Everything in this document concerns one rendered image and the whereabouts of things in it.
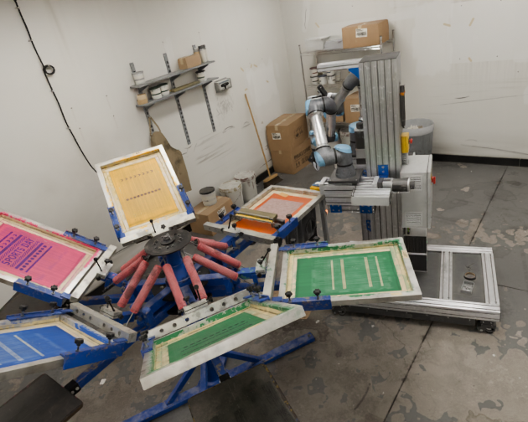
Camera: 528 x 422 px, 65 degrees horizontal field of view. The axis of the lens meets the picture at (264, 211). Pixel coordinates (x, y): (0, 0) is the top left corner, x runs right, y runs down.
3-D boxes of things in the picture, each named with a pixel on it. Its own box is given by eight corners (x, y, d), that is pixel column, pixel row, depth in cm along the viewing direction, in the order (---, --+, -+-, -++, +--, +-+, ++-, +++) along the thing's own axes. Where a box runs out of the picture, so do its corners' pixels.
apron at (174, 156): (189, 188, 537) (166, 108, 490) (193, 189, 533) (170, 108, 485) (158, 208, 502) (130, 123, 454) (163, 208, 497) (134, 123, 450)
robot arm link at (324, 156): (338, 160, 298) (323, 93, 312) (317, 164, 298) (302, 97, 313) (336, 166, 309) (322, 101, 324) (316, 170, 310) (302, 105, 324)
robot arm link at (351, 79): (356, 80, 316) (328, 123, 356) (364, 76, 322) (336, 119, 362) (346, 69, 319) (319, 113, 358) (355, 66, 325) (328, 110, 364)
